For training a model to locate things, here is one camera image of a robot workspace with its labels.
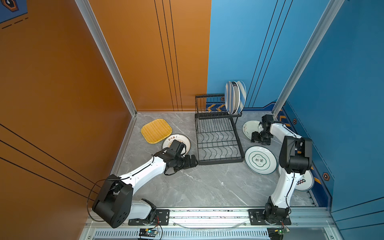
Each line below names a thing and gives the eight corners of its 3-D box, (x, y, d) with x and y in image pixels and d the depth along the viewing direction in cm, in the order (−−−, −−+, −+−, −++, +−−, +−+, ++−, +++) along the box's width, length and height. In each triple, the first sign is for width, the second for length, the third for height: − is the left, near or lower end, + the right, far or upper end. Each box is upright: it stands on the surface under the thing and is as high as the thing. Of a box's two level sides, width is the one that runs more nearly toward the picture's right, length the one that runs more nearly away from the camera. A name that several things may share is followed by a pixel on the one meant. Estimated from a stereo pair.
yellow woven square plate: (150, 146, 102) (149, 145, 100) (139, 129, 112) (138, 127, 110) (175, 132, 110) (174, 130, 108) (162, 117, 120) (162, 115, 118)
